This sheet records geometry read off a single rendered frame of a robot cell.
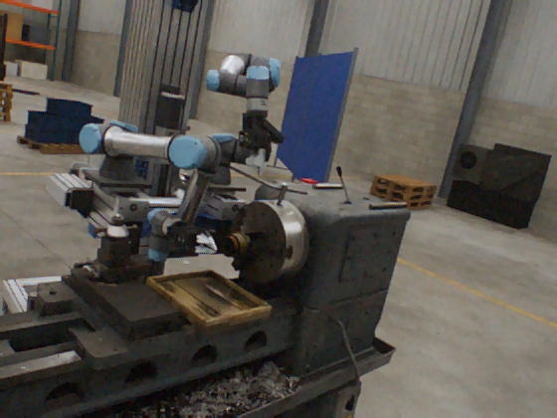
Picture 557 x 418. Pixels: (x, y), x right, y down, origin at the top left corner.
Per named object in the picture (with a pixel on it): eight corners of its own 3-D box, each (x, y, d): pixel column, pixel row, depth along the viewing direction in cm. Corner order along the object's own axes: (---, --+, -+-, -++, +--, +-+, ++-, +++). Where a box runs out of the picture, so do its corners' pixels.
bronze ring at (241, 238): (239, 226, 190) (220, 230, 183) (256, 235, 184) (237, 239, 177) (236, 249, 193) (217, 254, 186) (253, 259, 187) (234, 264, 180)
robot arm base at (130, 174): (92, 170, 214) (95, 147, 212) (126, 172, 224) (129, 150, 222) (105, 180, 203) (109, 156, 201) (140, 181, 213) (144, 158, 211)
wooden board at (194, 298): (209, 277, 206) (211, 268, 205) (270, 315, 182) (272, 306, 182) (144, 287, 184) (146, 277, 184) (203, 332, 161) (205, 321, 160)
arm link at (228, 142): (208, 156, 249) (212, 129, 246) (235, 162, 250) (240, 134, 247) (204, 160, 237) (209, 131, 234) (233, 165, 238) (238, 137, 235)
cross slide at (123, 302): (109, 270, 178) (110, 258, 177) (177, 324, 150) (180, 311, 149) (63, 275, 166) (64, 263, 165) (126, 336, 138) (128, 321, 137)
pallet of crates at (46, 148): (81, 143, 902) (86, 100, 884) (108, 154, 861) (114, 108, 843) (16, 142, 802) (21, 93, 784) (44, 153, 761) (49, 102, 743)
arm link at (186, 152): (99, 151, 207) (217, 169, 189) (74, 153, 194) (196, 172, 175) (100, 121, 205) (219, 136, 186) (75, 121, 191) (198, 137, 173)
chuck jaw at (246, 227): (256, 235, 197) (249, 205, 199) (265, 231, 194) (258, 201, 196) (235, 237, 189) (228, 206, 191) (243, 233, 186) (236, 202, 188)
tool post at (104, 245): (118, 258, 165) (122, 229, 163) (130, 267, 160) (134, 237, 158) (97, 260, 160) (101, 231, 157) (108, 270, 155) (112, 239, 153)
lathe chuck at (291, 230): (237, 254, 214) (260, 186, 203) (286, 296, 195) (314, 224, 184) (221, 256, 207) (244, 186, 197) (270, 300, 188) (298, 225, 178)
